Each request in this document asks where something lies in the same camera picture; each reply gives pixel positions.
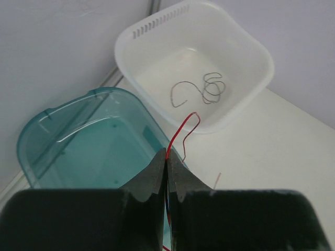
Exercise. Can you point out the teal transparent plastic bin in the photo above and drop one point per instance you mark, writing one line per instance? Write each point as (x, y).
(99, 140)

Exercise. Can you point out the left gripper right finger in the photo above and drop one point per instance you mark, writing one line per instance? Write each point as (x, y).
(202, 218)

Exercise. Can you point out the white plastic basket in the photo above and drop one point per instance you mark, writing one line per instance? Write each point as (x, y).
(193, 56)

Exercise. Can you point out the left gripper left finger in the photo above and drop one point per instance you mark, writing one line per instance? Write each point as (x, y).
(130, 217)

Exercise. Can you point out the left aluminium frame post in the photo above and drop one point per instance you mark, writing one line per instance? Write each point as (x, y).
(153, 7)

